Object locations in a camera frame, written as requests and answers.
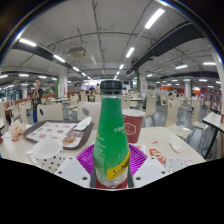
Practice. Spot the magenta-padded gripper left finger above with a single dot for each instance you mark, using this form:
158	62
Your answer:
74	171

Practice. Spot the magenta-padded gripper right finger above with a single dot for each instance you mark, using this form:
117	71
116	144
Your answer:
150	170

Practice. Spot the green drink bottle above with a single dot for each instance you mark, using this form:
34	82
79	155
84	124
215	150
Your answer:
111	133

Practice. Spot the red-printed table sign card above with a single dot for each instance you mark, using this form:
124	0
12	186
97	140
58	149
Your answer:
178	164

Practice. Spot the white polka-dot mug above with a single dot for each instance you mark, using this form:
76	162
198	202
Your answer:
48	155

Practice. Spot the small white napkin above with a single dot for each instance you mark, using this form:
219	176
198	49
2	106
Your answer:
175	146

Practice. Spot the red paper cup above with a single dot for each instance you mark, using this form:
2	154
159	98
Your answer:
134	126

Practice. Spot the brown food tray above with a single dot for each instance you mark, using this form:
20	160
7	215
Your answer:
50	131

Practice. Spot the crumpled white napkin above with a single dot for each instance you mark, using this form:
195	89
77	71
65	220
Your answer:
83	123

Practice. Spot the beige cafeteria chair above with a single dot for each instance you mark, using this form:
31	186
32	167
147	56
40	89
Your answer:
173	115
88	113
50	111

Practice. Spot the far cafeteria chairs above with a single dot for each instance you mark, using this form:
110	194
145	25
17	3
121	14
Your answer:
150	105

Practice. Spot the crumpled food wrapper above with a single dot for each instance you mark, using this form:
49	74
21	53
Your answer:
17	130

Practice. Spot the white side table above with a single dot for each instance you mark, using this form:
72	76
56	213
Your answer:
213	120

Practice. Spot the ceiling air conditioner unit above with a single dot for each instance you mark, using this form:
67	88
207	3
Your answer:
77	52

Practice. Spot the ceiling strip lights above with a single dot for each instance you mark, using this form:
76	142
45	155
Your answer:
154	18

